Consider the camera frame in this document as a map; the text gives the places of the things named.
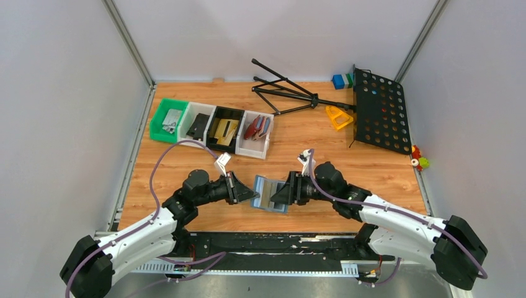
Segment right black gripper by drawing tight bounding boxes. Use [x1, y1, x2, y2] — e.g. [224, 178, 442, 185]
[270, 171, 335, 206]

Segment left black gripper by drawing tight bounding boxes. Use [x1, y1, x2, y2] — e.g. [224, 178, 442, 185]
[195, 170, 260, 207]

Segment blue card holder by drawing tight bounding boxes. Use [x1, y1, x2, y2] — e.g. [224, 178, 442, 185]
[251, 175, 288, 214]
[252, 117, 271, 140]

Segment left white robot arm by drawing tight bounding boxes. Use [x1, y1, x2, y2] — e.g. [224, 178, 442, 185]
[60, 169, 259, 297]

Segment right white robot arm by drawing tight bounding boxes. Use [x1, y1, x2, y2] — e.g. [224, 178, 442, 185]
[270, 162, 488, 291]

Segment white bin with card holders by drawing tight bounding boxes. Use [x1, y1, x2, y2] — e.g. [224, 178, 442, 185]
[234, 111, 274, 160]

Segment gold cards stack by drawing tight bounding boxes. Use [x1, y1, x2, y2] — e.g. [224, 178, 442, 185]
[213, 119, 239, 146]

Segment red card holder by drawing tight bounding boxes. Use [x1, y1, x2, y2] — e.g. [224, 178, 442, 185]
[243, 115, 262, 140]

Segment black cards stack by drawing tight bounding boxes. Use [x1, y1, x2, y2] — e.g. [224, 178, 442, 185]
[187, 113, 210, 141]

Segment white bin with black cards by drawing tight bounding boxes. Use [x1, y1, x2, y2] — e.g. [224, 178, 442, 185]
[176, 102, 216, 145]

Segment silver cards stack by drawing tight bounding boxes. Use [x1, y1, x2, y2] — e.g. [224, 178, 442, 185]
[162, 109, 182, 134]

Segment black plastic bin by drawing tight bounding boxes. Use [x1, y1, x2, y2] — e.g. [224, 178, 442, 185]
[205, 106, 244, 153]

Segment yellow triangle toy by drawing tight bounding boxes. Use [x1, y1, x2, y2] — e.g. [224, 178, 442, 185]
[325, 106, 354, 131]

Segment black folded tripod stand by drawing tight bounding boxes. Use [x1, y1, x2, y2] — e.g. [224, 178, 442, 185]
[251, 58, 357, 115]

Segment black perforated music desk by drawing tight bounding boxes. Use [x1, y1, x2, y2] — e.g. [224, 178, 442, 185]
[353, 68, 412, 155]

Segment blue green toy blocks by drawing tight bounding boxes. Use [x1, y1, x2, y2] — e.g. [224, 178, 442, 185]
[331, 73, 355, 89]

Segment colourful toy pile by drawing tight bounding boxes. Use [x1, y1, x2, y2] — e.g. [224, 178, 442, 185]
[411, 145, 430, 172]

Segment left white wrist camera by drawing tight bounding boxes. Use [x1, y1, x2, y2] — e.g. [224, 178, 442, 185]
[214, 152, 231, 176]

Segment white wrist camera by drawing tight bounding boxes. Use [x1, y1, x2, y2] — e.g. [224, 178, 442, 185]
[297, 149, 316, 176]
[214, 152, 231, 176]

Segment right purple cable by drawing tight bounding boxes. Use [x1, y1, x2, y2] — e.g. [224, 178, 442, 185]
[307, 148, 489, 281]

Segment purple cable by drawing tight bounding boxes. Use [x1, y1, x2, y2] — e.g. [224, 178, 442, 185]
[307, 148, 489, 281]
[65, 139, 221, 298]

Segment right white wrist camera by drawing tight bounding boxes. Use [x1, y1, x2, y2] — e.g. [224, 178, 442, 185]
[297, 149, 316, 176]

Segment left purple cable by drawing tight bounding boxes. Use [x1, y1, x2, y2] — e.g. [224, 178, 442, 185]
[65, 139, 221, 298]

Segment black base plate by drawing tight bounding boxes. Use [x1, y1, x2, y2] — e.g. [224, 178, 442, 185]
[168, 232, 395, 273]

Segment white slotted cable duct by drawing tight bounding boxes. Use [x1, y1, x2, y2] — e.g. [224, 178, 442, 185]
[135, 261, 359, 277]

